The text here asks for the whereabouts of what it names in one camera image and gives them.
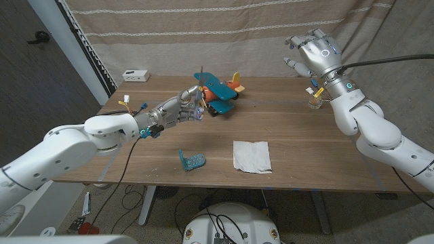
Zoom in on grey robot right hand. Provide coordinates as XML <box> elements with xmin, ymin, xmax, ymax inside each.
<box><xmin>283</xmin><ymin>28</ymin><xmax>366</xmax><ymax>101</ymax></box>

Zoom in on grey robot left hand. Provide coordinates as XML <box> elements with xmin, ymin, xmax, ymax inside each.
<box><xmin>134</xmin><ymin>85</ymin><xmax>205</xmax><ymax>139</ymax></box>

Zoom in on scissors with tan handles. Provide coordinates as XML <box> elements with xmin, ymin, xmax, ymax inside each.
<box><xmin>195</xmin><ymin>66</ymin><xmax>208</xmax><ymax>121</ymax></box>

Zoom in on white tissue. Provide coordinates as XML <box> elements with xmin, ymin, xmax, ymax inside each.
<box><xmin>232</xmin><ymin>140</ymin><xmax>273</xmax><ymax>174</ymax></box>

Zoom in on clear drinking glass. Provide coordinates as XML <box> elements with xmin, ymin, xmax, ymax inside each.
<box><xmin>307</xmin><ymin>94</ymin><xmax>325</xmax><ymax>110</ymax></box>

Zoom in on teal and orange toy airplane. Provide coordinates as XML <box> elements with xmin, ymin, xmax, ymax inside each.
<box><xmin>193</xmin><ymin>71</ymin><xmax>245</xmax><ymax>118</ymax></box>

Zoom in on teal toy flip phone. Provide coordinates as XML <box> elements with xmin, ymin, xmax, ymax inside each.
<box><xmin>178</xmin><ymin>148</ymin><xmax>207</xmax><ymax>172</ymax></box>

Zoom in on white power strip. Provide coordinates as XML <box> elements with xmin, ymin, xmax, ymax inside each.
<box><xmin>121</xmin><ymin>69</ymin><xmax>151</xmax><ymax>83</ymax></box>

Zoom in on beige striped curtain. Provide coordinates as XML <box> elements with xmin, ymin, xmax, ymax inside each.
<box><xmin>56</xmin><ymin>0</ymin><xmax>396</xmax><ymax>98</ymax></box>

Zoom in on white table leg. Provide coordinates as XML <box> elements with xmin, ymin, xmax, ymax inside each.
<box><xmin>138</xmin><ymin>185</ymin><xmax>157</xmax><ymax>226</ymax></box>

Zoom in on white tube with label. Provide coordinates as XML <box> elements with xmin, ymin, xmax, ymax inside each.
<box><xmin>82</xmin><ymin>191</ymin><xmax>92</xmax><ymax>217</ymax></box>

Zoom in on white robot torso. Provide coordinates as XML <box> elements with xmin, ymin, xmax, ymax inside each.
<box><xmin>182</xmin><ymin>201</ymin><xmax>281</xmax><ymax>244</ymax></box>

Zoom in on dark wooden door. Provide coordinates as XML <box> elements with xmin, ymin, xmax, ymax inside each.
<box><xmin>0</xmin><ymin>0</ymin><xmax>102</xmax><ymax>169</ymax></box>

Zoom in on red floor object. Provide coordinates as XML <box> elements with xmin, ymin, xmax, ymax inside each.
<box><xmin>77</xmin><ymin>222</ymin><xmax>101</xmax><ymax>236</ymax></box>

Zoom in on black floor gadget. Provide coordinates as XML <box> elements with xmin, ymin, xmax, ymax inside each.
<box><xmin>67</xmin><ymin>216</ymin><xmax>85</xmax><ymax>235</ymax></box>

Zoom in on grey table leg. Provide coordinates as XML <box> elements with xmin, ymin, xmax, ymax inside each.
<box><xmin>310</xmin><ymin>191</ymin><xmax>332</xmax><ymax>235</ymax></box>

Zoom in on white sneaker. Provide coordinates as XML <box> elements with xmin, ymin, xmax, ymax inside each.
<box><xmin>0</xmin><ymin>204</ymin><xmax>26</xmax><ymax>237</ymax></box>

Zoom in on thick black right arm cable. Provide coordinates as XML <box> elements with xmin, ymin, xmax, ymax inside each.
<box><xmin>335</xmin><ymin>54</ymin><xmax>434</xmax><ymax>75</ymax></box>

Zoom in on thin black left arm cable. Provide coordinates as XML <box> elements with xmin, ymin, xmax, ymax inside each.
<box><xmin>90</xmin><ymin>136</ymin><xmax>142</xmax><ymax>227</ymax></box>

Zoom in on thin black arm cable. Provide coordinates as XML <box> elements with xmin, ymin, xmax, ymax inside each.
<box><xmin>391</xmin><ymin>166</ymin><xmax>434</xmax><ymax>211</ymax></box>
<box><xmin>90</xmin><ymin>136</ymin><xmax>142</xmax><ymax>227</ymax></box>

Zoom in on white door frame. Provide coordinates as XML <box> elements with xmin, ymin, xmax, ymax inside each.
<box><xmin>26</xmin><ymin>0</ymin><xmax>111</xmax><ymax>106</ymax></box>

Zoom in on black door handle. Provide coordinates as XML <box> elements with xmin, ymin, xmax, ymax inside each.
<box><xmin>26</xmin><ymin>30</ymin><xmax>51</xmax><ymax>45</ymax></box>

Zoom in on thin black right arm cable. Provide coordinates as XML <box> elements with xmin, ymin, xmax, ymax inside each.
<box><xmin>391</xmin><ymin>166</ymin><xmax>434</xmax><ymax>211</ymax></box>

